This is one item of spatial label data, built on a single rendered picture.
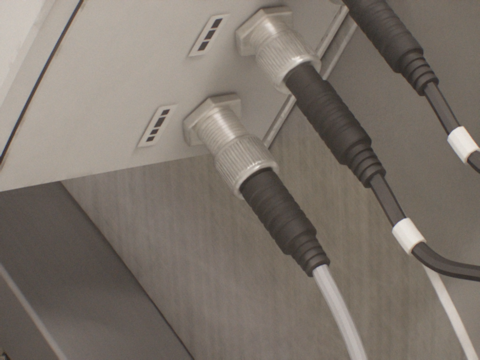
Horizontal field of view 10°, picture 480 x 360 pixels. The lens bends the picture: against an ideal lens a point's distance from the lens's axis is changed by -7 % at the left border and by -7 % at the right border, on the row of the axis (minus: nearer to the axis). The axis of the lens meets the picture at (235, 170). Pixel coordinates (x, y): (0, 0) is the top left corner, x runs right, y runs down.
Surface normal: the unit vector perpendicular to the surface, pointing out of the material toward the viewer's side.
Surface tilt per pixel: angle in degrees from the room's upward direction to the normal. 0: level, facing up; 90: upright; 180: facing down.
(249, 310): 90
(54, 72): 133
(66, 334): 42
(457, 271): 74
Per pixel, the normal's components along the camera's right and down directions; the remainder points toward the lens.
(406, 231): -0.12, -0.47
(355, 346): -0.09, -0.20
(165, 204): -0.76, 0.14
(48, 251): 0.36, -0.73
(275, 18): 0.51, 0.73
